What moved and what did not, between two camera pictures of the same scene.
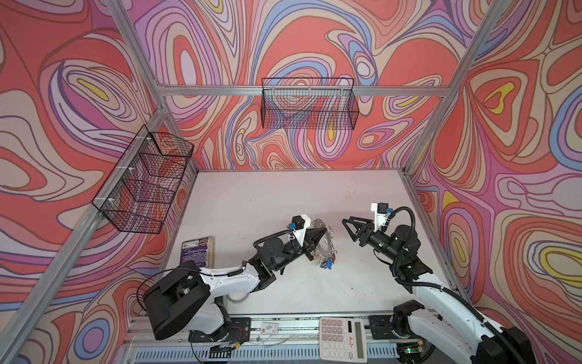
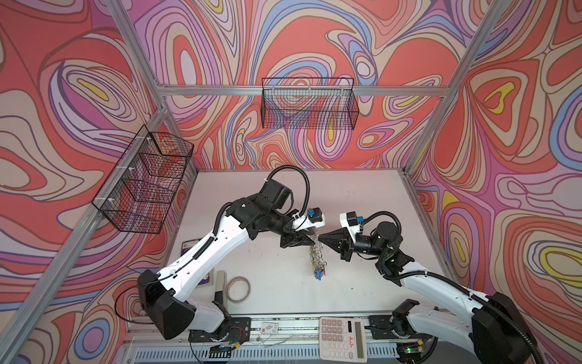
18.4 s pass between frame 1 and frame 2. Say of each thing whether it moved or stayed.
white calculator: stayed
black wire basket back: stayed
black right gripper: moved
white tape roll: stayed
